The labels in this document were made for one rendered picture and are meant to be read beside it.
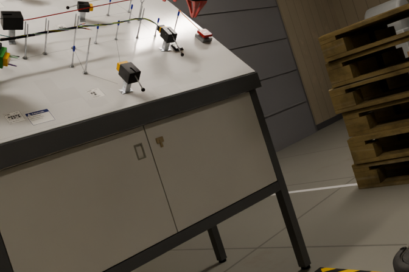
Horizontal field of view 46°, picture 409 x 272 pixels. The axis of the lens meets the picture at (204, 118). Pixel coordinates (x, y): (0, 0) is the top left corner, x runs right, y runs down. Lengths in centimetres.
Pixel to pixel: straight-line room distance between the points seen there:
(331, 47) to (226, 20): 297
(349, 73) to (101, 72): 172
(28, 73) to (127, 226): 61
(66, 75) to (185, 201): 61
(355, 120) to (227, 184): 144
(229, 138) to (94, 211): 63
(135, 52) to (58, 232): 78
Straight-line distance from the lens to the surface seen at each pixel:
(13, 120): 154
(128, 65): 167
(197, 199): 179
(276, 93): 623
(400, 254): 148
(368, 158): 311
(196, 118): 183
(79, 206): 156
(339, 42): 303
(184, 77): 186
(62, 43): 191
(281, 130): 614
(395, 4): 693
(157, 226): 169
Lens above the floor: 79
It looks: 1 degrees down
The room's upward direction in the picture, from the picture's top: 18 degrees counter-clockwise
